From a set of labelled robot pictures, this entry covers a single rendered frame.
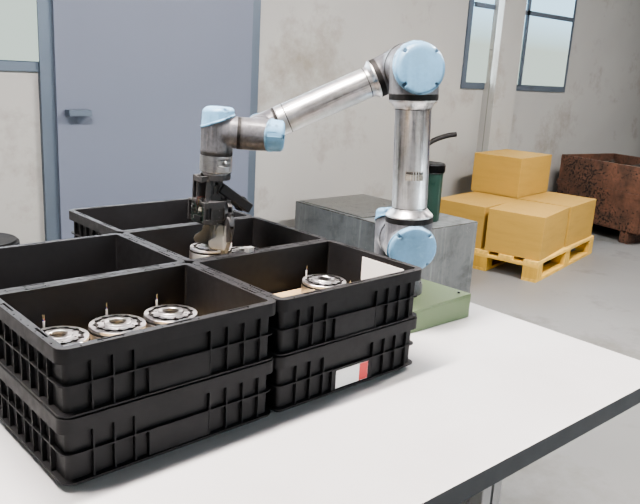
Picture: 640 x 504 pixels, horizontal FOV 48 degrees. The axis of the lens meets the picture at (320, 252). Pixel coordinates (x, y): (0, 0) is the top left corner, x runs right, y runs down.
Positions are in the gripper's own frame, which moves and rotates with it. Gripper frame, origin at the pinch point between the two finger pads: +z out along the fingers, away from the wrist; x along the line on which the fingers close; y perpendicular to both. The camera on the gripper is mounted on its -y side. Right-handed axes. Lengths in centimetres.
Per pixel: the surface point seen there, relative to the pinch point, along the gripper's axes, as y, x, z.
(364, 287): -0.8, 48.3, -5.6
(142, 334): 47, 48, -6
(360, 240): -203, -143, 56
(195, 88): -134, -220, -24
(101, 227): 20.4, -21.2, -3.6
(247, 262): 6.4, 19.8, -4.0
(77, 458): 58, 48, 12
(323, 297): 10.2, 48.3, -5.5
